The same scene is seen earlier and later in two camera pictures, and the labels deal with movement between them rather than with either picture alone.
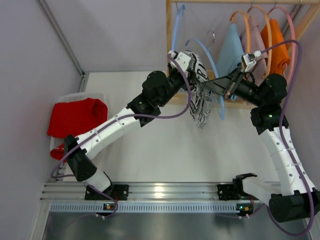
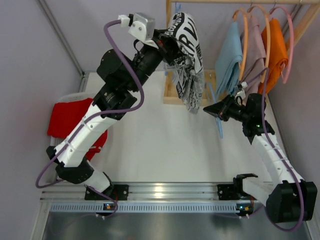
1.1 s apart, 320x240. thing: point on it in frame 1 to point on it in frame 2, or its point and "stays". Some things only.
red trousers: (74, 118) stays
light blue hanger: (219, 98) to (215, 102)
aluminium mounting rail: (153, 191) stays
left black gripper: (182, 76) to (164, 44)
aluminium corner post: (83, 74) stays
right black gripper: (233, 83) to (224, 110)
